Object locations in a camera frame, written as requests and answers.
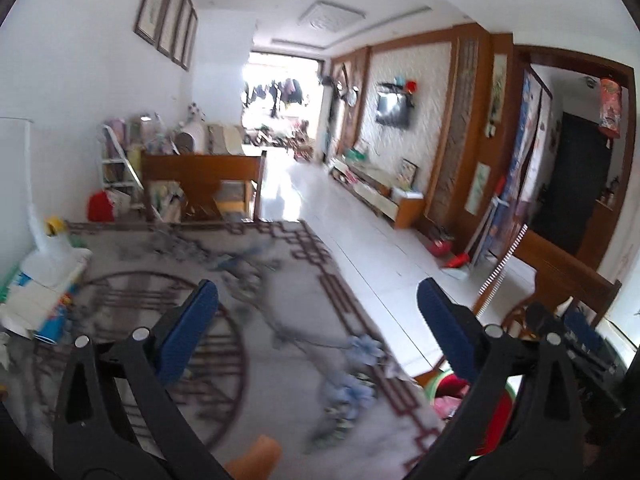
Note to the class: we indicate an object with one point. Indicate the round wall clock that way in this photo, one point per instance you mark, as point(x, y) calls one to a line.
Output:
point(352, 96)

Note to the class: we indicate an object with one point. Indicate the wall television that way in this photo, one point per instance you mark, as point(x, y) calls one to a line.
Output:
point(394, 110)

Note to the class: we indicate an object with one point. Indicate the printed door curtain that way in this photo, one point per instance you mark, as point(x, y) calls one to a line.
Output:
point(522, 160)

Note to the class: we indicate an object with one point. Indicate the red dustpan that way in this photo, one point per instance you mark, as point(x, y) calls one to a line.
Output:
point(457, 261)

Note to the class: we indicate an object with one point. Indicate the white shelf rack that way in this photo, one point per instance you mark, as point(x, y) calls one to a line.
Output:
point(115, 170)

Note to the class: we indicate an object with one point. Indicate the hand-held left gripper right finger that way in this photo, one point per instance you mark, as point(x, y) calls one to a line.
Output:
point(445, 330)

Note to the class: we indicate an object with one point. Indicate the red bin green rim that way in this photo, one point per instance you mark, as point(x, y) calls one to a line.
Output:
point(452, 386)

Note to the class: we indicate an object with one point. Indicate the dark door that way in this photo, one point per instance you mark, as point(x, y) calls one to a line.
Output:
point(575, 185)

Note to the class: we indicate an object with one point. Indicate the red hanging decoration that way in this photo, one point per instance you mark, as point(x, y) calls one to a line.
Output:
point(610, 107)

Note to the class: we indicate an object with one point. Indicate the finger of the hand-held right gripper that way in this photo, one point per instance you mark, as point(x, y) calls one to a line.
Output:
point(582, 331)
point(542, 320)

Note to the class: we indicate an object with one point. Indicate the stack of books and papers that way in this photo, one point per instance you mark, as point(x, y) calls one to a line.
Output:
point(30, 305)

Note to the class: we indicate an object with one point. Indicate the wall shelf with ornaments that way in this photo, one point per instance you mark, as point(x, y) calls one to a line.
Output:
point(400, 86)

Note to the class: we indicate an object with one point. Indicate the wooden television cabinet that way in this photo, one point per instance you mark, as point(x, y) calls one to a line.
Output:
point(380, 192)

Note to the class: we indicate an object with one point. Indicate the tall framed flower painting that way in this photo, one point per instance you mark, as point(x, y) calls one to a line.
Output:
point(497, 87)

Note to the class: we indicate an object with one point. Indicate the carved wooden chair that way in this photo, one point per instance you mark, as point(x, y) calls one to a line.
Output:
point(560, 265)

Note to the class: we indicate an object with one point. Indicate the hanging clothes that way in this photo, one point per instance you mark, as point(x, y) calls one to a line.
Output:
point(275, 92)

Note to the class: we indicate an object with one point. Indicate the small framed picture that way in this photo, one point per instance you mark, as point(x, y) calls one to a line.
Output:
point(408, 172)

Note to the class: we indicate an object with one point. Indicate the framed wall picture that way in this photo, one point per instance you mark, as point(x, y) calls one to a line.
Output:
point(155, 5)
point(172, 17)
point(184, 30)
point(191, 40)

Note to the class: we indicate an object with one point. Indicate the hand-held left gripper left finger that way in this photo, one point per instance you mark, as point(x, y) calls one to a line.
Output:
point(192, 325)

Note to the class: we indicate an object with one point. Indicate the red bag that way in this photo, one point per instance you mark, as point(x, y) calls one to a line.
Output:
point(102, 206)

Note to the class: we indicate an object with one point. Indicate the yellow tape roll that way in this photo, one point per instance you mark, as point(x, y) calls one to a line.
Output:
point(56, 225)

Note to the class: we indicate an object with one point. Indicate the short framed flower painting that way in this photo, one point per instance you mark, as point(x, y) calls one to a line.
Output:
point(477, 187)

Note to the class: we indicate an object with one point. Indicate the square ceiling light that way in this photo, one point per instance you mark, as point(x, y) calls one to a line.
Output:
point(330, 17)

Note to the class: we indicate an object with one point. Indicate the white standing air conditioner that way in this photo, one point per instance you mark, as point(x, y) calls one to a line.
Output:
point(327, 120)

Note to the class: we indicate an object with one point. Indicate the person's left hand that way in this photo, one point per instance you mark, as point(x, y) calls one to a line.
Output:
point(255, 457)

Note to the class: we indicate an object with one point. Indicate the white lamp base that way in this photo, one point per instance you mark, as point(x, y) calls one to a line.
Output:
point(50, 265)

